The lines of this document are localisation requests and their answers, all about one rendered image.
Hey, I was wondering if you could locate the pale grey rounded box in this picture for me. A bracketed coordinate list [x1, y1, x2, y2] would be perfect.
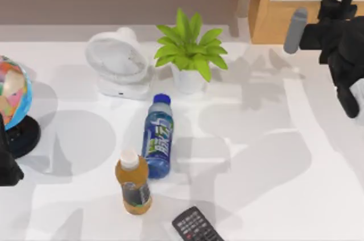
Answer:
[283, 7, 309, 55]

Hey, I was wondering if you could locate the green plant in white pot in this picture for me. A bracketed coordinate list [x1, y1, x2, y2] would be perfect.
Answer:
[154, 7, 229, 94]

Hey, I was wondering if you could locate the blue bottle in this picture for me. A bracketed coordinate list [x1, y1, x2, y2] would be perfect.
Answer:
[141, 93, 175, 180]

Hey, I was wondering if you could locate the white desk fan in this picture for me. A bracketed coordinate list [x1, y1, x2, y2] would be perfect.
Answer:
[85, 27, 151, 101]

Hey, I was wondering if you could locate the black remote control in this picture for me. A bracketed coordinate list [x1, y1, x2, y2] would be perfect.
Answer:
[171, 206, 225, 241]

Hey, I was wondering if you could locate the amber bottle with white cap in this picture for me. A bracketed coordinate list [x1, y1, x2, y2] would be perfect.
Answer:
[114, 148, 153, 216]

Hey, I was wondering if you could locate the colourful globe on black stand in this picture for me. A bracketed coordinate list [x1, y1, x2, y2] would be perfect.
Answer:
[0, 55, 42, 159]

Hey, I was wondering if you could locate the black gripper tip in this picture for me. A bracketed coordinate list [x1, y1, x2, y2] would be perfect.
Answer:
[0, 114, 25, 188]

